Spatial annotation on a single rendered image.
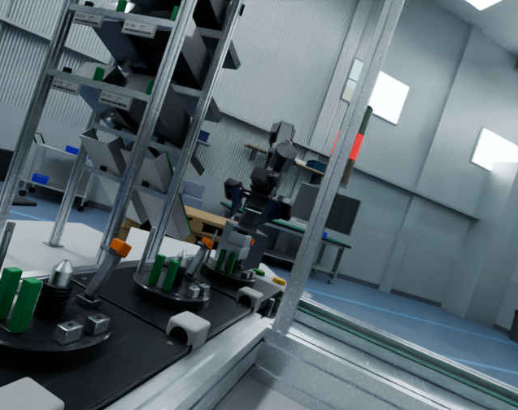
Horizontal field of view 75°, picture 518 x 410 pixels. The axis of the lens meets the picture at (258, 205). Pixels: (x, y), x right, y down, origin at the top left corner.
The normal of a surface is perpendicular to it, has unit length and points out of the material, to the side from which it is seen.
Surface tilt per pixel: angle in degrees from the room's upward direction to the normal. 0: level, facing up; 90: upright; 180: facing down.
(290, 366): 90
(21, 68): 90
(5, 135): 90
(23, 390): 0
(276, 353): 90
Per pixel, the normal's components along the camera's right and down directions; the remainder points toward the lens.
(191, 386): 0.33, -0.95
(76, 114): 0.29, 0.12
